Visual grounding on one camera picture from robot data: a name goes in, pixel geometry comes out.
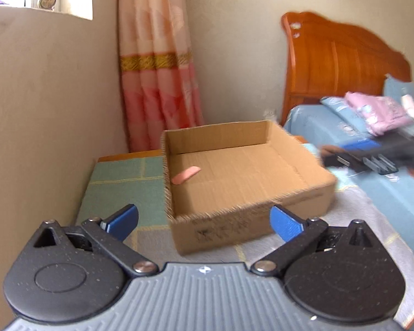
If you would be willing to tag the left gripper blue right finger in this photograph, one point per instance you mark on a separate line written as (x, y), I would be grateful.
(286, 224)

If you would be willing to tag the pink floral quilt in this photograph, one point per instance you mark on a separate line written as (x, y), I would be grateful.
(381, 114)

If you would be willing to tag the pink patterned curtain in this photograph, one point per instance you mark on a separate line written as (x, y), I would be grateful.
(157, 73)

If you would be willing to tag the orange wooden headboard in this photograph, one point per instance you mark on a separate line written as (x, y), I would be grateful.
(329, 59)

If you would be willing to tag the blue floral bed sheet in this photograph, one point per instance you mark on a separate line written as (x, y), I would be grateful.
(333, 122)

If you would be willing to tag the pink adhesive bandage strip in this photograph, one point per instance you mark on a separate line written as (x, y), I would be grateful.
(185, 175)

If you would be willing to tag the blue pillow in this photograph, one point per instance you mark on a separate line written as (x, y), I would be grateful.
(396, 89)

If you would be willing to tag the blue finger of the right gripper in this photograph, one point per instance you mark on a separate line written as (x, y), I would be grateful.
(362, 144)
(357, 160)

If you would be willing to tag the white wall socket charger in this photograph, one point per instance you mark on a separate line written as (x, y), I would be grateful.
(270, 115)

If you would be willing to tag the cardboard box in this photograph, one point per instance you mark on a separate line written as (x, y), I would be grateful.
(246, 168)

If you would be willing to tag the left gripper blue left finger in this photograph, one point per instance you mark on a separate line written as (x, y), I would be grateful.
(121, 223)

